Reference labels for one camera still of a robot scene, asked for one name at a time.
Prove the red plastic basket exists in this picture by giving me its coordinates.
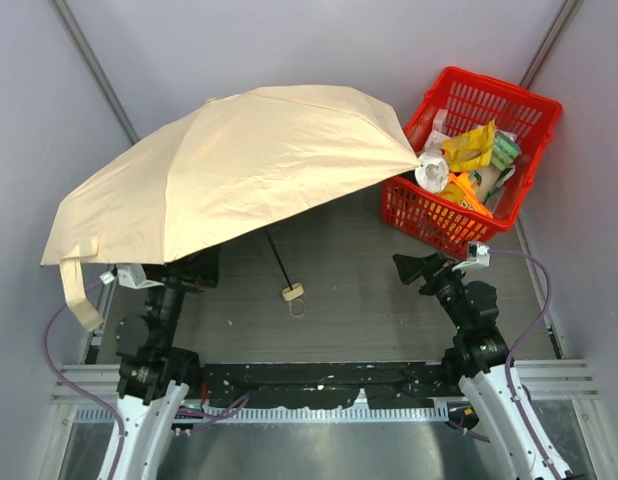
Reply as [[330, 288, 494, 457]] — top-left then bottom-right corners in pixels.
[[380, 65, 563, 260]]

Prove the green carton box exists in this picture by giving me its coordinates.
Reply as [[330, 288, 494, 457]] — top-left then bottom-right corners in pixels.
[[491, 131, 521, 171]]

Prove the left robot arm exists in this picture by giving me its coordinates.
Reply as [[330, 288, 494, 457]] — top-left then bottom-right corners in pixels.
[[98, 246, 220, 479]]

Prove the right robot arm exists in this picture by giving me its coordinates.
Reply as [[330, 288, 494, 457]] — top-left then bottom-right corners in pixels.
[[392, 242, 573, 479]]

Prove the yellow snack bag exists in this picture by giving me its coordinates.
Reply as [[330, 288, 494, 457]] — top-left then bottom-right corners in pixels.
[[441, 121, 497, 173]]

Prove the purple cable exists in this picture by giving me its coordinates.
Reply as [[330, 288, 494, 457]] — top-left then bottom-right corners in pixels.
[[483, 248, 565, 480], [42, 279, 128, 480]]

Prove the beige cup in basket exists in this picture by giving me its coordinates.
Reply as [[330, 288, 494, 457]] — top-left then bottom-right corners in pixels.
[[468, 165, 515, 203]]

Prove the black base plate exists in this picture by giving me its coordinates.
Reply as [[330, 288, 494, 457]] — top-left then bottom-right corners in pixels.
[[186, 361, 463, 410]]

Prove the beige folding umbrella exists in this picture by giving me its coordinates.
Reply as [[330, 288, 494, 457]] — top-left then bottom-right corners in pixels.
[[41, 85, 419, 330]]

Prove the orange snack bag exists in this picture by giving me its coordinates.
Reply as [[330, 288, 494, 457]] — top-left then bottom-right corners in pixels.
[[438, 172, 493, 218]]

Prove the white box in basket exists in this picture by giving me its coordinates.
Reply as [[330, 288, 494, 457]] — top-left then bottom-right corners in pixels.
[[423, 109, 450, 149]]

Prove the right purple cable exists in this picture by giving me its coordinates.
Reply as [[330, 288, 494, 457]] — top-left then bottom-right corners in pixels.
[[483, 248, 565, 480]]

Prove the white slotted cable duct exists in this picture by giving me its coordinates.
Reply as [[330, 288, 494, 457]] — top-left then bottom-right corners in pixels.
[[71, 403, 450, 426]]

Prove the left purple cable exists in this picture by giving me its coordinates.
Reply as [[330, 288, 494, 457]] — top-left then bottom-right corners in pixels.
[[42, 279, 128, 480]]

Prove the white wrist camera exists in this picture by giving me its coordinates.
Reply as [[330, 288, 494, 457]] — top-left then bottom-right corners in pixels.
[[99, 264, 164, 290], [452, 241, 491, 272]]

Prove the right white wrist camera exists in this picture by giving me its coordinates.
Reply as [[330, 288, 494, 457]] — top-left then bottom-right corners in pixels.
[[452, 241, 491, 272]]

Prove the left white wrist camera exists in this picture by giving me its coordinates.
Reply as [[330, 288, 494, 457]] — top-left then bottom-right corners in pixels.
[[99, 264, 164, 290]]

